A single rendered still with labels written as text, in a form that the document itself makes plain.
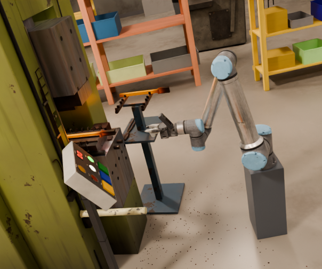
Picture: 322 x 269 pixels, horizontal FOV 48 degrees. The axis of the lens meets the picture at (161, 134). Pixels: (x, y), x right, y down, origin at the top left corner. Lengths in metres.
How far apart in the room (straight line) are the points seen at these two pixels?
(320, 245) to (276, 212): 0.37
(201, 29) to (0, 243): 5.26
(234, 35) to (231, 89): 4.90
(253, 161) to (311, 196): 1.07
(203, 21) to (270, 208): 4.71
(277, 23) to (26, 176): 3.59
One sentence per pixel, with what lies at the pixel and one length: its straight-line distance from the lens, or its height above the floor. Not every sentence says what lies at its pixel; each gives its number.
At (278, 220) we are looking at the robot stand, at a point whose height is 0.15.
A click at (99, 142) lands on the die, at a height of 0.96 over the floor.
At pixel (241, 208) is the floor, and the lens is 3.14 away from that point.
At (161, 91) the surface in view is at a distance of 2.92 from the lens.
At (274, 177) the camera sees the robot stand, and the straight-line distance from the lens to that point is 2.56.
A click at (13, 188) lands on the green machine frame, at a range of 2.46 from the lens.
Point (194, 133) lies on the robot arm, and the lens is 2.33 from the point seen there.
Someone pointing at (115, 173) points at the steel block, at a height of 0.72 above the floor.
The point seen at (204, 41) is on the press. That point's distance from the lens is 6.96.
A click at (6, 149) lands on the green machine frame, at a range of 2.29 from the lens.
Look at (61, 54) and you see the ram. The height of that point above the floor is 1.61.
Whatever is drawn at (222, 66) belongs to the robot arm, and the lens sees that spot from 2.05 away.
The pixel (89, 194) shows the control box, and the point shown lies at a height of 1.06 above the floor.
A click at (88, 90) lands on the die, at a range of 2.43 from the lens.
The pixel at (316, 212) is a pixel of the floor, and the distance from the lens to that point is 3.11.
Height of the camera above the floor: 2.09
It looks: 28 degrees down
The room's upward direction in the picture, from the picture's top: 13 degrees counter-clockwise
